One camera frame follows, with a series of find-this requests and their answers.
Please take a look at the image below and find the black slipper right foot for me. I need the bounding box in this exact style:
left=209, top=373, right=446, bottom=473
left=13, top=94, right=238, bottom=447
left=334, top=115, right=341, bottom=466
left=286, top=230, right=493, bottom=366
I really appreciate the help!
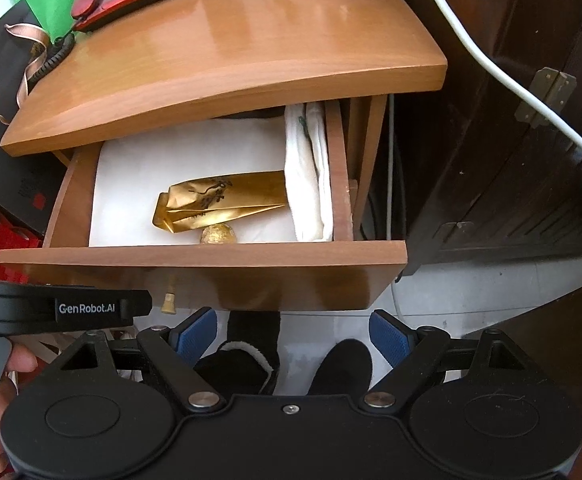
left=307, top=339, right=372, bottom=400

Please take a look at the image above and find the wooden drawer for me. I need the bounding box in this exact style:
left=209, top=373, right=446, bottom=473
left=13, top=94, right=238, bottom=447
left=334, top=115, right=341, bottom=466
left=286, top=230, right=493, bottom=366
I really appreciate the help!
left=0, top=101, right=407, bottom=311

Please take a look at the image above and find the black slipper foot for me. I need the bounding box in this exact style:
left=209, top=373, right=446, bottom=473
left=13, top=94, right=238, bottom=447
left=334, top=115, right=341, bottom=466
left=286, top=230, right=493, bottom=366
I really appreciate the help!
left=307, top=339, right=372, bottom=400
left=193, top=311, right=281, bottom=399

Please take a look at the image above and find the white folded cloth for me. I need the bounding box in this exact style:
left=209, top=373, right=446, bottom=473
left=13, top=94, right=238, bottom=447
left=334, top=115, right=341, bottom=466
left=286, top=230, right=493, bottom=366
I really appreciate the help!
left=88, top=102, right=333, bottom=247

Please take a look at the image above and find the dark wooden cabinet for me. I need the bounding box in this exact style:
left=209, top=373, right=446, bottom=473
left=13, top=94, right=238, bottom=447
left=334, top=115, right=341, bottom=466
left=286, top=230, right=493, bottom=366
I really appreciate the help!
left=371, top=0, right=582, bottom=274

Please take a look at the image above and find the gold foil tea pouch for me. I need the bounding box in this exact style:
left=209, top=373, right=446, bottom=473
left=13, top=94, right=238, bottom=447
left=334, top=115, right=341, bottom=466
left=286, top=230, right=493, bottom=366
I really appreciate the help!
left=152, top=170, right=288, bottom=233

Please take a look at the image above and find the black paper gift bag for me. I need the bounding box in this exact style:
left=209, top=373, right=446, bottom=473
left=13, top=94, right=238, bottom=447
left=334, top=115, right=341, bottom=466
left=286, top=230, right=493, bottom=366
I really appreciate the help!
left=0, top=0, right=66, bottom=234

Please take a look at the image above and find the gold foil ball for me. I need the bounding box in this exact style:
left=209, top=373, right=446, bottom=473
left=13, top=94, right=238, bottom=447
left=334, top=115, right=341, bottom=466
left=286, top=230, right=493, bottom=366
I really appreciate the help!
left=200, top=223, right=237, bottom=245

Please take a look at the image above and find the black slipper left foot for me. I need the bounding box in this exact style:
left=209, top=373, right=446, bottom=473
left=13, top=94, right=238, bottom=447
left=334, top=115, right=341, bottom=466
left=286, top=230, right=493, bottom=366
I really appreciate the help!
left=193, top=311, right=281, bottom=399

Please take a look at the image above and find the white power cable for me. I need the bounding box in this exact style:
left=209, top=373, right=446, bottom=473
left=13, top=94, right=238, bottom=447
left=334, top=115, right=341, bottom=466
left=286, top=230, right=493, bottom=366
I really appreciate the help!
left=415, top=0, right=582, bottom=163

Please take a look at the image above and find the black coiled phone cord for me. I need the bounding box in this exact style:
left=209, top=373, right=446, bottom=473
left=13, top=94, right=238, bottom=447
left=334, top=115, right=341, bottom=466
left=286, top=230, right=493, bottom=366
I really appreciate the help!
left=26, top=29, right=79, bottom=87

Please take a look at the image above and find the wooden nightstand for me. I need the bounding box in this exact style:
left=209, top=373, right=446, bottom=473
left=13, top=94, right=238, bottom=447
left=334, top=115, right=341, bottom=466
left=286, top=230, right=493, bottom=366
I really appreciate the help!
left=2, top=0, right=447, bottom=242

